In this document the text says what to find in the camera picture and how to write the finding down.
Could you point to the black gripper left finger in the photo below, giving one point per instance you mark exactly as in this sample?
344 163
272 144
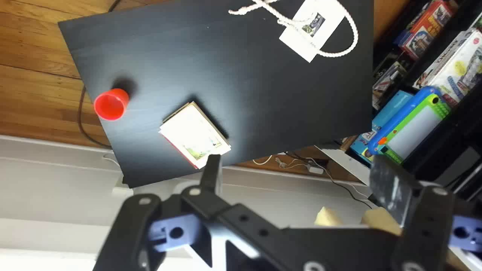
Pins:
151 236

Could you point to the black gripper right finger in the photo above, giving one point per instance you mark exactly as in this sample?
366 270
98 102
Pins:
424 227

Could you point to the pink plastic cup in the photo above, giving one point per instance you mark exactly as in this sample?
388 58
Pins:
112 105

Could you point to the beige foam block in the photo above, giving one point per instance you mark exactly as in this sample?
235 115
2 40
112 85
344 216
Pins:
383 221
326 218

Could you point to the black shelf unit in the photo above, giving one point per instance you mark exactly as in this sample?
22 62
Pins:
452 151

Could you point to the blue green drawing toy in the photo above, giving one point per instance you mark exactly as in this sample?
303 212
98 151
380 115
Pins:
409 126

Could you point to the white game box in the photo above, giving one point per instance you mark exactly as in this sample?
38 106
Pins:
454 65

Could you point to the red orange game box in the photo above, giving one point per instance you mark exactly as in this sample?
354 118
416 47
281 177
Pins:
427 25

